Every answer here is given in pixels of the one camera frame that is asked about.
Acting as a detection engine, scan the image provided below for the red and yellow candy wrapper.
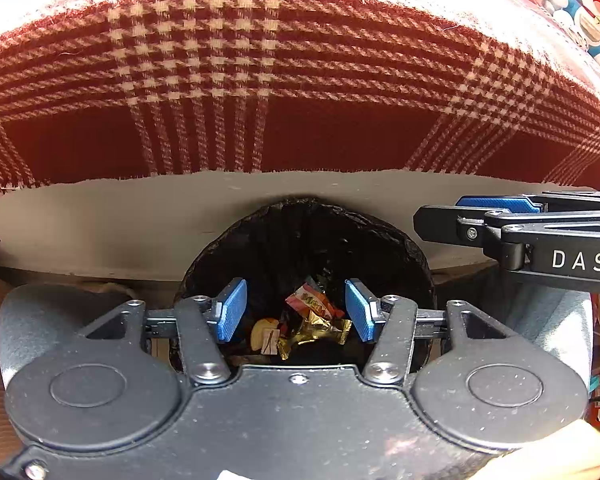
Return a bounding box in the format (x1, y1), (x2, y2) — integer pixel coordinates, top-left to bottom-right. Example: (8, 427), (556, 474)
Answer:
(285, 282), (347, 322)

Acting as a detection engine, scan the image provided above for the yellow white candy wrapper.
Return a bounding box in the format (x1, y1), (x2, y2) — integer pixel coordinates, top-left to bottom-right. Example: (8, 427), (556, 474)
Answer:
(250, 317), (282, 357)

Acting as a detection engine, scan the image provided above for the red plaid blanket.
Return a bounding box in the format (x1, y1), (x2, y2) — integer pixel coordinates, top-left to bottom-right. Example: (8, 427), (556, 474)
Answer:
(0, 0), (600, 245)

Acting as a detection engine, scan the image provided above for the small gold candy wrapper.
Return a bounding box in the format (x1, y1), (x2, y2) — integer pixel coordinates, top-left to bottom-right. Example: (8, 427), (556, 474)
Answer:
(277, 310), (354, 361)

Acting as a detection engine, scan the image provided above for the trash bin with black bag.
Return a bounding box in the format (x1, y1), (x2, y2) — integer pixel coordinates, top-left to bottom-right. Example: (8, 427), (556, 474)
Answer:
(172, 196), (437, 376)

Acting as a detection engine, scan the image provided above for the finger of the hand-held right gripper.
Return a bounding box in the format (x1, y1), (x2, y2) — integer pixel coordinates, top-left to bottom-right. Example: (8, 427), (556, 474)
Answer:
(455, 190), (600, 216)
(413, 204), (600, 249)

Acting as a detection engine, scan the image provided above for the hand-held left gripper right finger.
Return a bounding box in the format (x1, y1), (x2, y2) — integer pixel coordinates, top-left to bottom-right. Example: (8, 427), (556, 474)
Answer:
(344, 278), (514, 386)

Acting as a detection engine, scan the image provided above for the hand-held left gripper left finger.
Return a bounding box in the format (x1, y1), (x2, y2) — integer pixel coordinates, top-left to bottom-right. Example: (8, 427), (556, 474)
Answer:
(75, 277), (249, 385)

